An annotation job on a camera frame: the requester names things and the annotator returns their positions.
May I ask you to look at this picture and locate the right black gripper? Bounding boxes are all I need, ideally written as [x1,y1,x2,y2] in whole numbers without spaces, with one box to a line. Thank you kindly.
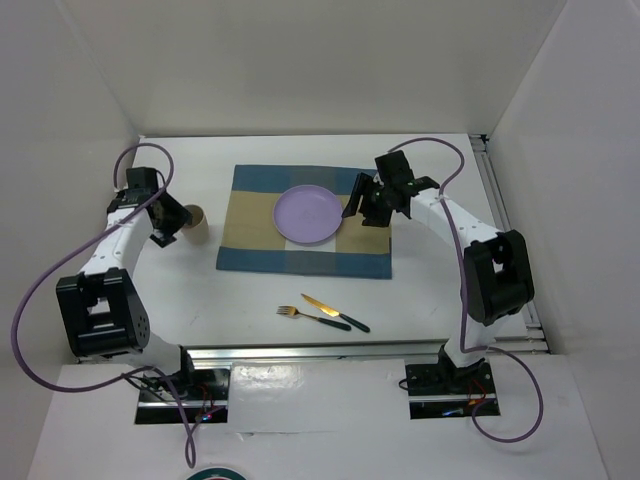
[342,172,394,228]

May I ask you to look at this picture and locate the beige paper cup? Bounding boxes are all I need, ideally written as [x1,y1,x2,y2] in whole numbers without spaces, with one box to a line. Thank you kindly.
[181,204,210,246]

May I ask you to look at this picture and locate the purple plate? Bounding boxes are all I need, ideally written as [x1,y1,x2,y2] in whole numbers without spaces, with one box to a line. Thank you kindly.
[272,185,343,245]

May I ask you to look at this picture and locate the blue tan checked placemat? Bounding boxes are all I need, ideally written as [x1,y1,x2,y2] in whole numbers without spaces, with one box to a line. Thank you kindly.
[216,165,392,280]

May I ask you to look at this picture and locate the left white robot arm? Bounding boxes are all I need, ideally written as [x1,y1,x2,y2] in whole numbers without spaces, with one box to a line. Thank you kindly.
[56,167,198,399]

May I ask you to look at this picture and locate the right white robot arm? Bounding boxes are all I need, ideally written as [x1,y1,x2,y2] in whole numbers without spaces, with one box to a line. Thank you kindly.
[342,150,534,392]

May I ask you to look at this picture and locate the green round sticker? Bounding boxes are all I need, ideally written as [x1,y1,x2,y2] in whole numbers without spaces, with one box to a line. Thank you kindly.
[187,466,247,480]

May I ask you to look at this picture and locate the gold knife green handle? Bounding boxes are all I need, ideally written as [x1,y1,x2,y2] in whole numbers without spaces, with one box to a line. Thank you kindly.
[301,293,371,333]

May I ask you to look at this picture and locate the gold fork green handle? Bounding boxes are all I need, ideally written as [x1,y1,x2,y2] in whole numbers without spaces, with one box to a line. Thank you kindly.
[276,306,351,331]

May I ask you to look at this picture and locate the aluminium front rail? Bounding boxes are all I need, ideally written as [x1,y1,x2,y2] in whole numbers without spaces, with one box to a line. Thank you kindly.
[179,340,546,362]

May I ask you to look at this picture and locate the aluminium rail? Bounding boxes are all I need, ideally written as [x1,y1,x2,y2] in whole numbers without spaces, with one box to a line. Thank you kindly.
[179,340,546,362]
[469,132,547,351]

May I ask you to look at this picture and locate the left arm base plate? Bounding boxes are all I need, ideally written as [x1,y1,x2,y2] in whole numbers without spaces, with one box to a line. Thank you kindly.
[131,366,231,425]

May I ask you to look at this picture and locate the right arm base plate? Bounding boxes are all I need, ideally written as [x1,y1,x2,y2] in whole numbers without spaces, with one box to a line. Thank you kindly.
[398,361,501,420]

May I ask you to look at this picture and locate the aluminium right side rail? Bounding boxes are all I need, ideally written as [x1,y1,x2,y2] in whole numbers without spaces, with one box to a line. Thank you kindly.
[469,132,547,351]

